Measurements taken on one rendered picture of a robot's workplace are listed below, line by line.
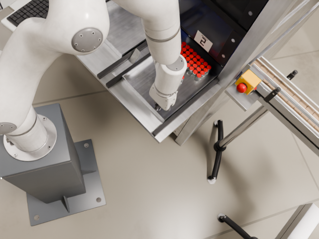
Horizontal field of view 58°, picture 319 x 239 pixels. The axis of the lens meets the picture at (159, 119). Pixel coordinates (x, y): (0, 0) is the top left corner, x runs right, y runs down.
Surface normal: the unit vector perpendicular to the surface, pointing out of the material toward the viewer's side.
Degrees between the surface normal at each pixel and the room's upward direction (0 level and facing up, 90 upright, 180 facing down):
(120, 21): 0
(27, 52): 70
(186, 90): 0
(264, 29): 90
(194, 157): 0
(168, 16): 84
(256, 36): 90
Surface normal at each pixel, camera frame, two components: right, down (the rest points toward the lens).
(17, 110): 0.65, 0.59
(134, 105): 0.16, -0.38
